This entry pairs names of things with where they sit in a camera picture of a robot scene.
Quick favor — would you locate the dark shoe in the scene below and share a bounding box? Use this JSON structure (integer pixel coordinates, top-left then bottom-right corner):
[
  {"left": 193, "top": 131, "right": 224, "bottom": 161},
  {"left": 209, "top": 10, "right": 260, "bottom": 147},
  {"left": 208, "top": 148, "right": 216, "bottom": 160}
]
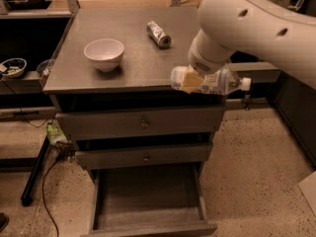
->
[{"left": 0, "top": 212, "right": 9, "bottom": 232}]

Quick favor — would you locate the grey wooden drawer cabinet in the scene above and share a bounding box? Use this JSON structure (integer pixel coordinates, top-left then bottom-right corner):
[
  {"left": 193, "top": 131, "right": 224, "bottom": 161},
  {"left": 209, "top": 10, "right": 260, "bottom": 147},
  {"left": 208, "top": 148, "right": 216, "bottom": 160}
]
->
[{"left": 41, "top": 6, "right": 238, "bottom": 237}]

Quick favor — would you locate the middle grey drawer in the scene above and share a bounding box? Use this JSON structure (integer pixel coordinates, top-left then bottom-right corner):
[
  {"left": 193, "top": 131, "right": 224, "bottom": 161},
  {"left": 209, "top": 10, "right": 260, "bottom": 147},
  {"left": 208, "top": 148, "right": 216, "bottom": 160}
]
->
[{"left": 75, "top": 142, "right": 213, "bottom": 170}]

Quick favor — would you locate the black floor cable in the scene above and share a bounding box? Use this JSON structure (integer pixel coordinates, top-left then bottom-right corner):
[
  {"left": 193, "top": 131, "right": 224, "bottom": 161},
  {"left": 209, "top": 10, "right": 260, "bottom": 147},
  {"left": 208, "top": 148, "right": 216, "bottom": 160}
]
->
[{"left": 40, "top": 153, "right": 63, "bottom": 237}]

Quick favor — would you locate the white floor board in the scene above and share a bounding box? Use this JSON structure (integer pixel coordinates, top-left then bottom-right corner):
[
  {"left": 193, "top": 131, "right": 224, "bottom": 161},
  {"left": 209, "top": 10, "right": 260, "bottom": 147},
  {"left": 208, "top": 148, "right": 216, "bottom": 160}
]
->
[{"left": 298, "top": 171, "right": 316, "bottom": 216}]

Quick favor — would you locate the small glass bowl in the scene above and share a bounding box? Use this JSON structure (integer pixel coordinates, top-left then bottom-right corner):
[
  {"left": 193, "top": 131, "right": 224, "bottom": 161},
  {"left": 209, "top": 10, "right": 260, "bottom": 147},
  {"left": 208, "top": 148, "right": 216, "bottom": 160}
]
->
[{"left": 37, "top": 59, "right": 55, "bottom": 76}]

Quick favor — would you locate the bottom grey open drawer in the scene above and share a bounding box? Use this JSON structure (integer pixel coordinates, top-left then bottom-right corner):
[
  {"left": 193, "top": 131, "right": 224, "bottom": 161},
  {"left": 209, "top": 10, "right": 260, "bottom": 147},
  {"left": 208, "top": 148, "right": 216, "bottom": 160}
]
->
[{"left": 82, "top": 163, "right": 217, "bottom": 237}]

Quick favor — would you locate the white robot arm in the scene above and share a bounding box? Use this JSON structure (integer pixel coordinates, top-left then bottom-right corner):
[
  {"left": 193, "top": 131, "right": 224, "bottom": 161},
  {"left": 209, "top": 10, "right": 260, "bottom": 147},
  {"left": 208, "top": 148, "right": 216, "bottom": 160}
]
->
[{"left": 189, "top": 0, "right": 316, "bottom": 89}]

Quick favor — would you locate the white ceramic bowl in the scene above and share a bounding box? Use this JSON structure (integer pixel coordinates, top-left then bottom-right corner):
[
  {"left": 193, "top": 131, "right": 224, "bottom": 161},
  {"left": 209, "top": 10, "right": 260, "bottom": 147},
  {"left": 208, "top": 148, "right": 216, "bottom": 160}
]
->
[{"left": 84, "top": 39, "right": 124, "bottom": 72}]

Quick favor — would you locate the black metal table leg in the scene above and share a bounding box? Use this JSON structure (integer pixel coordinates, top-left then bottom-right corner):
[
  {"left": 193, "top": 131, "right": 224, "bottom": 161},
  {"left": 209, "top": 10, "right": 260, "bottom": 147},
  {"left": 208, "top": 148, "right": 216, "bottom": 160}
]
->
[{"left": 21, "top": 137, "right": 49, "bottom": 206}]

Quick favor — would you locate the top grey drawer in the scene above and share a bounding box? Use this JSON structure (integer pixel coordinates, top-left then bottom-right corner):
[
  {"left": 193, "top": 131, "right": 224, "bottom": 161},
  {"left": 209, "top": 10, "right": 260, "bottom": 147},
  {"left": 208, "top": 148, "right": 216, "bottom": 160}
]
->
[{"left": 56, "top": 106, "right": 224, "bottom": 140}]

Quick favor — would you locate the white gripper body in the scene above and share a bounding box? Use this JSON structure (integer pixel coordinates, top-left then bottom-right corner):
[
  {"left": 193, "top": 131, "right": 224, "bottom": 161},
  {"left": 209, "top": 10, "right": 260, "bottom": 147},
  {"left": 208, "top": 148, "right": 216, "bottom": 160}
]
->
[{"left": 188, "top": 30, "right": 235, "bottom": 74}]

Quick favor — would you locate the green snack bag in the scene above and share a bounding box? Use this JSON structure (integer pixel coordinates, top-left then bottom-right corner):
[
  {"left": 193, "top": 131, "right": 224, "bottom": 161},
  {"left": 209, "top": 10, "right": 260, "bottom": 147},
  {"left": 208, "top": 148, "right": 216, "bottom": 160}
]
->
[{"left": 46, "top": 122, "right": 72, "bottom": 149}]

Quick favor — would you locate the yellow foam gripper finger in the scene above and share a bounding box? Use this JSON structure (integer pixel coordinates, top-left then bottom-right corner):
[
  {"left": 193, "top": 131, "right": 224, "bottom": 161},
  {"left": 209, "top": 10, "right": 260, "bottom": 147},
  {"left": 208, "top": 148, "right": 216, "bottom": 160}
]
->
[{"left": 182, "top": 68, "right": 203, "bottom": 94}]

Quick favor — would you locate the grey side shelf beam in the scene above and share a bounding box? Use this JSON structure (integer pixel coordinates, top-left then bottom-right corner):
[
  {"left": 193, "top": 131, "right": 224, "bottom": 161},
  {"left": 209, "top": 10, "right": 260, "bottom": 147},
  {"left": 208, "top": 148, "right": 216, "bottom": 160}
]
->
[{"left": 229, "top": 62, "right": 280, "bottom": 83}]

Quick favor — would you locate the silver metal can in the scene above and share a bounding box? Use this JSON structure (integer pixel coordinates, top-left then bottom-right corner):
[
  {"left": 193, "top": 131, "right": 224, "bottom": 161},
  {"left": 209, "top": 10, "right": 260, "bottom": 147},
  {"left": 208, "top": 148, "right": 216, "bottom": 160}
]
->
[{"left": 146, "top": 21, "right": 172, "bottom": 48}]

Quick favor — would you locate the blue patterned bowl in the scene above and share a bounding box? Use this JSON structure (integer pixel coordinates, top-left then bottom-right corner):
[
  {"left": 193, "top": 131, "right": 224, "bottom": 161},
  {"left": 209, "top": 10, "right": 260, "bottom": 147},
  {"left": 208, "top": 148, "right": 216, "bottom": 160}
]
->
[{"left": 0, "top": 58, "right": 27, "bottom": 78}]

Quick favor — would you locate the grey left low shelf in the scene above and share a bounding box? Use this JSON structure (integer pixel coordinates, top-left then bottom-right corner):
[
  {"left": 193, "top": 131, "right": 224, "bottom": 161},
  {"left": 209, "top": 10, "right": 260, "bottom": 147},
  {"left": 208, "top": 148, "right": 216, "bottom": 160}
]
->
[{"left": 0, "top": 71, "right": 42, "bottom": 95}]

